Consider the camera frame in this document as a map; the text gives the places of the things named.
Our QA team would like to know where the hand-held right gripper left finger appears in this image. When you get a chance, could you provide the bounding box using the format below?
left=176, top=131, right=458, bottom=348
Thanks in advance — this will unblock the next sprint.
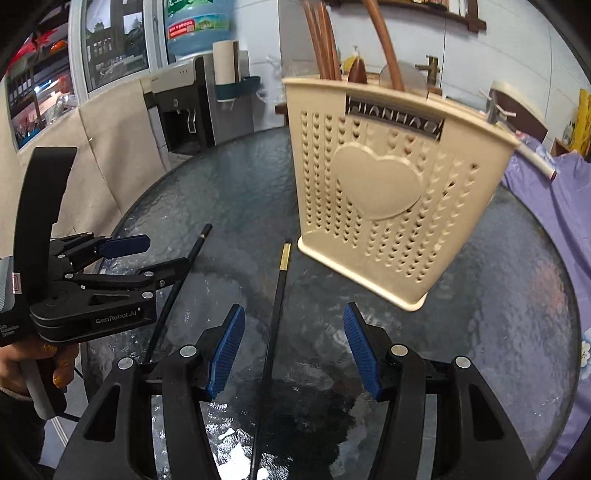
left=53, top=304, right=246, bottom=480

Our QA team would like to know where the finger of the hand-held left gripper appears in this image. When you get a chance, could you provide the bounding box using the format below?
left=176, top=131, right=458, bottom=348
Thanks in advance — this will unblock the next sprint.
left=68, top=257, right=190, bottom=297
left=51, top=233, right=151, bottom=271

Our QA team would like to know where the person's left hand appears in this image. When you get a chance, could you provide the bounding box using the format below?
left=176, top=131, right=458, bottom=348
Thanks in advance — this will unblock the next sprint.
left=0, top=342, right=79, bottom=393

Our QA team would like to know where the black chopstick gold band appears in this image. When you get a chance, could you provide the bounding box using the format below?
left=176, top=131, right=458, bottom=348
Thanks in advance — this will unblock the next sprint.
left=249, top=240, right=293, bottom=480

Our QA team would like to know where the brown wooden chopstick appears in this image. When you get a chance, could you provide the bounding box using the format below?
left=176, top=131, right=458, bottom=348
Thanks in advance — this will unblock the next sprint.
left=302, top=0, right=326, bottom=78
left=310, top=0, right=332, bottom=79
left=362, top=0, right=406, bottom=90
left=323, top=0, right=343, bottom=80
left=318, top=0, right=338, bottom=79

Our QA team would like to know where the cream paper cup stack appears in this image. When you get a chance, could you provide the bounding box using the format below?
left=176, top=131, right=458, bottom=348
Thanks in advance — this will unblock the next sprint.
left=212, top=39, right=241, bottom=86

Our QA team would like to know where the black chopstick silver band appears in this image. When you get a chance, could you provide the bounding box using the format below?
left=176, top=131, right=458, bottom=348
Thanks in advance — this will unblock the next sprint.
left=143, top=224, right=213, bottom=365

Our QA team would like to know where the cream perforated utensil holder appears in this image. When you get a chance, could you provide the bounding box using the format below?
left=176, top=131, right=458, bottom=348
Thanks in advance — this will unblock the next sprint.
left=281, top=76, right=522, bottom=312

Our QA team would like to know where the person's left forearm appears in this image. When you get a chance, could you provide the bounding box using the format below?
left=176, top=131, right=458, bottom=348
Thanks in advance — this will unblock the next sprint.
left=0, top=388, right=51, bottom=467

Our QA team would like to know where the teal cup holder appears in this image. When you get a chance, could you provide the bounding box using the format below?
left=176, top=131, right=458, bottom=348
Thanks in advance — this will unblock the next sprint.
left=215, top=74, right=263, bottom=109

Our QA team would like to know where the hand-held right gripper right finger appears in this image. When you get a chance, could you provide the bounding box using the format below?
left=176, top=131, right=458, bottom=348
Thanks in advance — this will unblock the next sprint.
left=343, top=302, right=541, bottom=480

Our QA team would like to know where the yellow soap bottle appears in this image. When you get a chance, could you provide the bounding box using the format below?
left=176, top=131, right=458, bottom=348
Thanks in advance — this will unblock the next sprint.
left=342, top=45, right=365, bottom=75

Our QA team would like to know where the purple floral cloth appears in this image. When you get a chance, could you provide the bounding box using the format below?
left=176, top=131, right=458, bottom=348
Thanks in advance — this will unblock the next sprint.
left=501, top=134, right=591, bottom=480

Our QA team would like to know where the white water dispenser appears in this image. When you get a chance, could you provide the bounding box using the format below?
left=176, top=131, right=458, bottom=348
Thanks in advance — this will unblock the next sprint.
left=141, top=55, right=218, bottom=160

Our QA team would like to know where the wooden wall shelf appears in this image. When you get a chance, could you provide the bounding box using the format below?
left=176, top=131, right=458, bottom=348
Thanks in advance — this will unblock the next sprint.
left=323, top=0, right=488, bottom=33

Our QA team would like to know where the dark brown wooden spoon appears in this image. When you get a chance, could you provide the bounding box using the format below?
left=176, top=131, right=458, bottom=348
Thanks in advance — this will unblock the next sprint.
left=347, top=58, right=369, bottom=85

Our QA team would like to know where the white tube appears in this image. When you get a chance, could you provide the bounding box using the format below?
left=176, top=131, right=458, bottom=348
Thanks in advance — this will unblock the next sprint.
left=515, top=143, right=560, bottom=182

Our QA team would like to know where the yellow box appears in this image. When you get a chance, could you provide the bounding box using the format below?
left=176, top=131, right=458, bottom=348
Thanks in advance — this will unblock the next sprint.
left=573, top=88, right=591, bottom=148

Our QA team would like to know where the cream brown lid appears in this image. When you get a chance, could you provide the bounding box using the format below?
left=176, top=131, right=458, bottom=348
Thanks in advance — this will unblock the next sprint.
left=489, top=79, right=550, bottom=134

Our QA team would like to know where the blue water bottle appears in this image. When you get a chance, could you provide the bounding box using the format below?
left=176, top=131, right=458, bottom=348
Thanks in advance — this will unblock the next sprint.
left=165, top=0, right=236, bottom=61

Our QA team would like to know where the clear plastic spoon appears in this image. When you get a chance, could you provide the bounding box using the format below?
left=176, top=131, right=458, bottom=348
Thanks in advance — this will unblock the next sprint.
left=379, top=62, right=428, bottom=95

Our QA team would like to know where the bronze faucet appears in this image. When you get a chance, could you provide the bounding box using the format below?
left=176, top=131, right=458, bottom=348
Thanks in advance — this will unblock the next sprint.
left=416, top=55, right=441, bottom=90

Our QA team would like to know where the window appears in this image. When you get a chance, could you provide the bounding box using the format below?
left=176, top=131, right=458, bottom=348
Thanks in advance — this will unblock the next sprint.
left=0, top=0, right=167, bottom=153

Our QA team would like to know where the beige cloth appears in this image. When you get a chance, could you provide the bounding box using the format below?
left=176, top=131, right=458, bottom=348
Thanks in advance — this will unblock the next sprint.
left=0, top=78, right=162, bottom=259

